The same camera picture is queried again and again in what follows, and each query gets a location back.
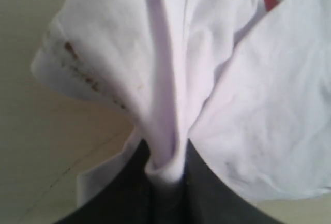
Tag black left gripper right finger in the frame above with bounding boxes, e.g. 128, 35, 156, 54
180, 141, 264, 224

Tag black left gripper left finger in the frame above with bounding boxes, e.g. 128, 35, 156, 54
51, 140, 156, 224

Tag white t-shirt red lettering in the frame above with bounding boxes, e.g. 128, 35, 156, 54
31, 0, 330, 205

